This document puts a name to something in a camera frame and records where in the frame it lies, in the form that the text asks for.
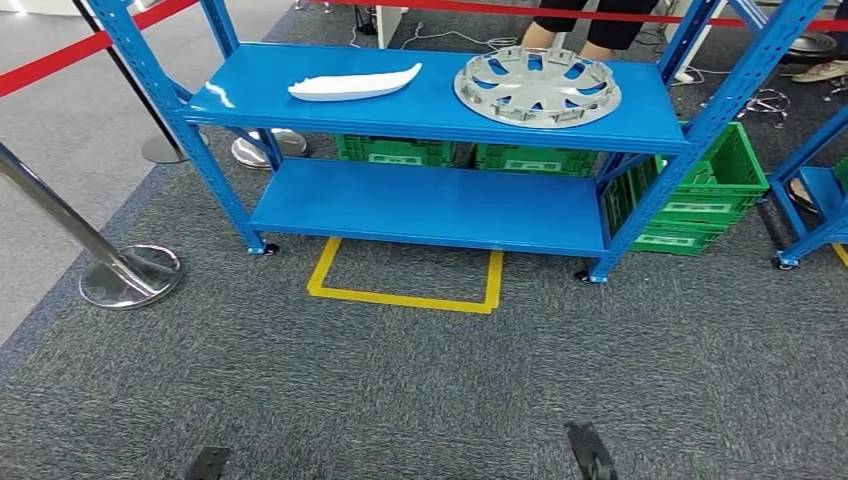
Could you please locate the silver wheel hubcap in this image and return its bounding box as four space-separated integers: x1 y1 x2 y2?
453 46 623 130

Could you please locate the blue metal shelf rack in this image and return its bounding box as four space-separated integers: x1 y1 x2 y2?
768 105 848 270
86 0 829 285

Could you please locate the white curved car part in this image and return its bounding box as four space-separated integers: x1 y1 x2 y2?
287 62 423 103

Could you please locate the chrome round stanchion base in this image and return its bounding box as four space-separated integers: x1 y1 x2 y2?
231 128 309 172
788 178 819 215

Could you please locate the white table leg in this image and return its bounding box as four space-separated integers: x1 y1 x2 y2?
374 5 404 50

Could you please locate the person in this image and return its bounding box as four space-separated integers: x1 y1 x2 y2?
519 0 660 62

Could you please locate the chrome chair base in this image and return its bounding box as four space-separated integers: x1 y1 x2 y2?
735 87 793 130

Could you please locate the person's shoe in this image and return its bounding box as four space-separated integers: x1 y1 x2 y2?
791 59 848 85

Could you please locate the white floor cable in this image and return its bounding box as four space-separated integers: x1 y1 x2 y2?
349 23 521 53

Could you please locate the black right camera bracket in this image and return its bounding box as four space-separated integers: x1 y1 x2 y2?
564 422 619 480

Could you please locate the chrome stanchion post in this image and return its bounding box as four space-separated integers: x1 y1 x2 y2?
0 142 185 311

